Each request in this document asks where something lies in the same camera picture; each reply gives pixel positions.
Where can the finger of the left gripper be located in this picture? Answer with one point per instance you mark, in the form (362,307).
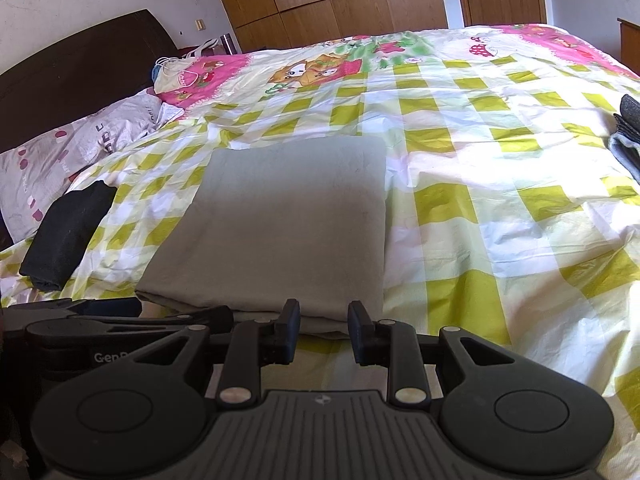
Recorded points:
(129,307)

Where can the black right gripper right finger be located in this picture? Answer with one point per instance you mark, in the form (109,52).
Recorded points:
(397,347)

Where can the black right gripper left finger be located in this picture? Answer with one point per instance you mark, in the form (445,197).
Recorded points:
(254,345)

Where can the light grey-green pants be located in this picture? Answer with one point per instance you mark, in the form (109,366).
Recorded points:
(302,220)

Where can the black folded garment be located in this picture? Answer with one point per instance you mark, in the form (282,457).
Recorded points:
(64,235)

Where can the white pink patterned pillow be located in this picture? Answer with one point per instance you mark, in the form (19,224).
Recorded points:
(37,172)

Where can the colourful checkered bed sheet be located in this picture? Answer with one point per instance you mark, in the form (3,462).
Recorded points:
(512,239)

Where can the dark wooden headboard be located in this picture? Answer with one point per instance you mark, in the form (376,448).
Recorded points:
(81,74)

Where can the cream cloth bag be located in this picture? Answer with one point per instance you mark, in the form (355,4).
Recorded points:
(183,75)

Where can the silver thermos bottle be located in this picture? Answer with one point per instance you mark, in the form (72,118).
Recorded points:
(228,44)

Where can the dark grey folded pants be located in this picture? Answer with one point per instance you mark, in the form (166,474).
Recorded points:
(624,142)

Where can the wooden side cabinet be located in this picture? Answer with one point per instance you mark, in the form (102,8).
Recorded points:
(630,44)

